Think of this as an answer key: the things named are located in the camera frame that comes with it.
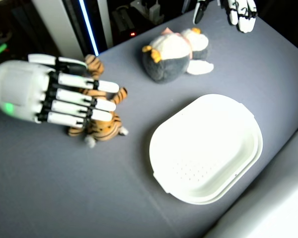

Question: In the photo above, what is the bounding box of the grey white plush toy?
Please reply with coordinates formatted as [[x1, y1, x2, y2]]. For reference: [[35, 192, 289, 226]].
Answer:
[[142, 27, 215, 84]]

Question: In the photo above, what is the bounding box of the orange striped tiger plush toy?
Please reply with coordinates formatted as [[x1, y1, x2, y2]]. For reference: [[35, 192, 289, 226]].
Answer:
[[66, 54, 129, 149]]

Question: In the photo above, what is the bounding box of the white perforated plastic tray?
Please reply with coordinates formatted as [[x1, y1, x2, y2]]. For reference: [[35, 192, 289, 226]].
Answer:
[[149, 93, 264, 206]]

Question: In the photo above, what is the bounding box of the black device with red light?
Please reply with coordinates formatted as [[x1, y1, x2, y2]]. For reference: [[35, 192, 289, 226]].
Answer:
[[111, 4, 146, 47]]

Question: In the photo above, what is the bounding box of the white rounded casing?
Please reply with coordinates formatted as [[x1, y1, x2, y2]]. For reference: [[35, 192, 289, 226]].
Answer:
[[203, 123, 298, 238]]

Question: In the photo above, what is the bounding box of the white panel with blue light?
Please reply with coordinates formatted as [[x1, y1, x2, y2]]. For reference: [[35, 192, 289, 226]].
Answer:
[[31, 0, 114, 59]]

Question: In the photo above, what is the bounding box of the grey table cloth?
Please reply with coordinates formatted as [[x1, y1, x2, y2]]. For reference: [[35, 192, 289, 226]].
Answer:
[[0, 8, 298, 238]]

